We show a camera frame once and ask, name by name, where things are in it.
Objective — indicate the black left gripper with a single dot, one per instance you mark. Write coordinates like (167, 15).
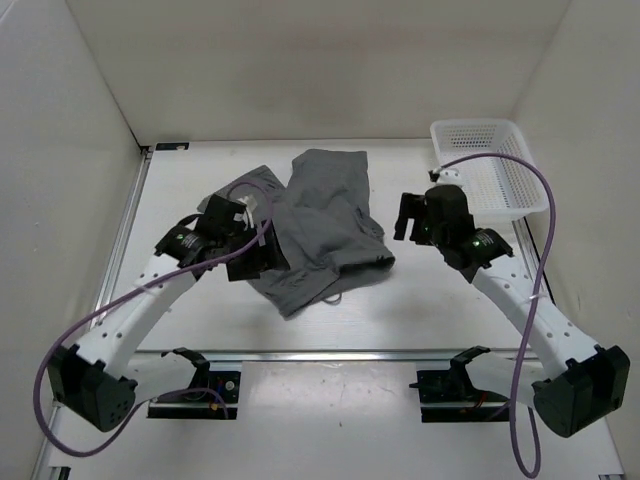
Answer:
(260, 258)

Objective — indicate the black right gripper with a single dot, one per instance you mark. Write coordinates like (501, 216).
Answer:
(412, 206)

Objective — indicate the grey drawstring shorts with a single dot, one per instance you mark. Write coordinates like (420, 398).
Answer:
(322, 221)

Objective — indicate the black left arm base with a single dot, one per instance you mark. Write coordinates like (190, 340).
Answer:
(212, 394)

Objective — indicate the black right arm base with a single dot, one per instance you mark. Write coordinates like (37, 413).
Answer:
(448, 396)

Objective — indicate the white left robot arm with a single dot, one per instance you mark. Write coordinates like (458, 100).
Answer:
(94, 376)

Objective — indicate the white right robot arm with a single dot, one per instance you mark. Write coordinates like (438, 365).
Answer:
(577, 382)

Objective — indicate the white perforated plastic basket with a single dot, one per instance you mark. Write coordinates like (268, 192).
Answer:
(498, 190)

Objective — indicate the aluminium table edge rail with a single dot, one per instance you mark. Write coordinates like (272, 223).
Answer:
(331, 356)

